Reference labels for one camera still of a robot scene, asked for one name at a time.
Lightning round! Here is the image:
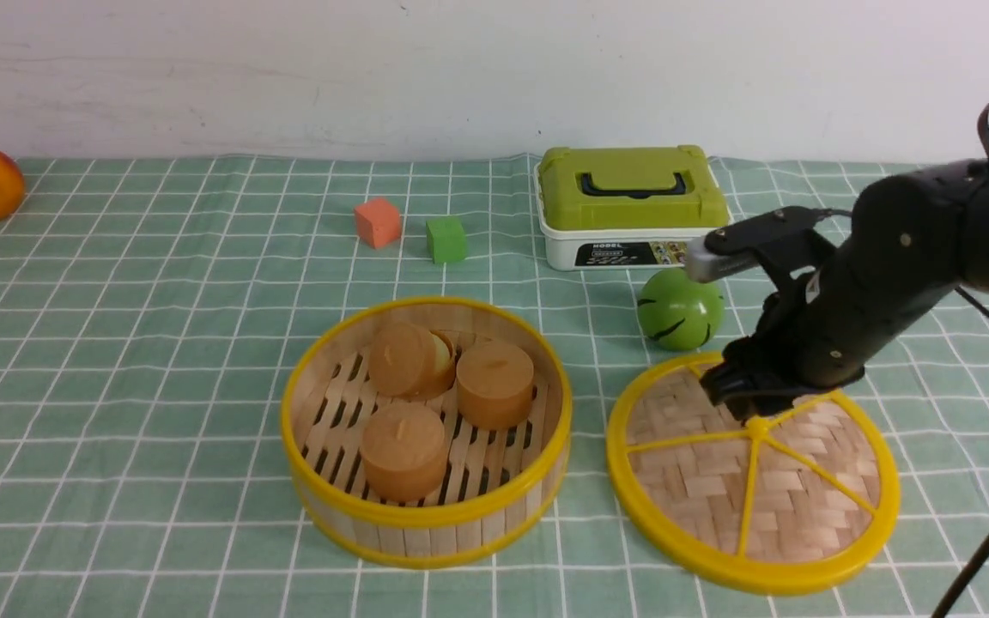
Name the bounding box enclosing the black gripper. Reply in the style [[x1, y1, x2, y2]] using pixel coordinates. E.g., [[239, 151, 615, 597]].
[[699, 249, 869, 423]]

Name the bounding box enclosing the yellow rimmed woven steamer lid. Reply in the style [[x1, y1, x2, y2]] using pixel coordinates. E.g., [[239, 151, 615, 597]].
[[607, 353, 901, 596]]

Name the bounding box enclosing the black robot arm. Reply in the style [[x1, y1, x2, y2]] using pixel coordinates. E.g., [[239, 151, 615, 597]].
[[684, 161, 989, 420]]

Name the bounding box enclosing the yellow rimmed bamboo steamer basket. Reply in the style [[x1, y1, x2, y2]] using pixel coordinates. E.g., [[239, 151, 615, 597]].
[[280, 296, 573, 570]]

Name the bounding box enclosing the green striped ball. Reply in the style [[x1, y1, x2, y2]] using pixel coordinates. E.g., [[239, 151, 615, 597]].
[[636, 267, 725, 352]]

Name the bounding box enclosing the green lidded white toolbox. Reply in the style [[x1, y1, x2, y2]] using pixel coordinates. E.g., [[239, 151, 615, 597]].
[[534, 145, 731, 271]]

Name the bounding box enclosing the brown bun rear right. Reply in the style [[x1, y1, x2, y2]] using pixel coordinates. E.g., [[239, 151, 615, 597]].
[[456, 341, 534, 432]]

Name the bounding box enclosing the brown bun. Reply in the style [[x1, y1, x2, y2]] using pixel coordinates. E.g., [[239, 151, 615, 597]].
[[456, 341, 534, 432], [360, 402, 448, 502], [368, 322, 456, 402]]

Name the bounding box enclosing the green foam cube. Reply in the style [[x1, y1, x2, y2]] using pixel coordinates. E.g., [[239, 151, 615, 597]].
[[425, 215, 470, 265]]

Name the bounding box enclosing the brown bun rear left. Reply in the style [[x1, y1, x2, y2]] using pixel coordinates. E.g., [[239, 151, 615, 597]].
[[368, 322, 456, 402]]

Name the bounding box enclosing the brown bun front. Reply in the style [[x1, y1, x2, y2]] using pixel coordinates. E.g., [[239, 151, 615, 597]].
[[360, 402, 448, 502]]

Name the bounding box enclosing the orange foam cube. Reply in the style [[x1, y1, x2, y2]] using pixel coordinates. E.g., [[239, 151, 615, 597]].
[[353, 198, 402, 250]]

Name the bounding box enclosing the green checkered tablecloth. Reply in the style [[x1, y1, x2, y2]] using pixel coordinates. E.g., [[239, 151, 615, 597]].
[[0, 154, 989, 617]]

